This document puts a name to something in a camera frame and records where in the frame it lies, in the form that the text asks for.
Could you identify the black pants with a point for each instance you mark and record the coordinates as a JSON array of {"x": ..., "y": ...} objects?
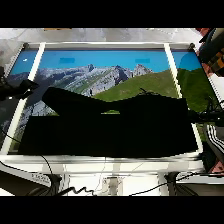
[{"x": 116, "y": 133}]

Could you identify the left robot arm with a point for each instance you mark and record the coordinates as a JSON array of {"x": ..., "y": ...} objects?
[{"x": 16, "y": 88}]

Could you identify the heap of clothes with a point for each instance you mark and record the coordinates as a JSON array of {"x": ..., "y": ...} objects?
[{"x": 213, "y": 50}]

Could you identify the pink garment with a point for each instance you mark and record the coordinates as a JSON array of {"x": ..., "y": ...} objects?
[{"x": 219, "y": 166}]

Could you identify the black garment with white stripes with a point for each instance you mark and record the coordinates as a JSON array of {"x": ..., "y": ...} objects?
[{"x": 215, "y": 140}]

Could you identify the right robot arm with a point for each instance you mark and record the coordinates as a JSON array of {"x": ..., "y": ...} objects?
[{"x": 200, "y": 185}]

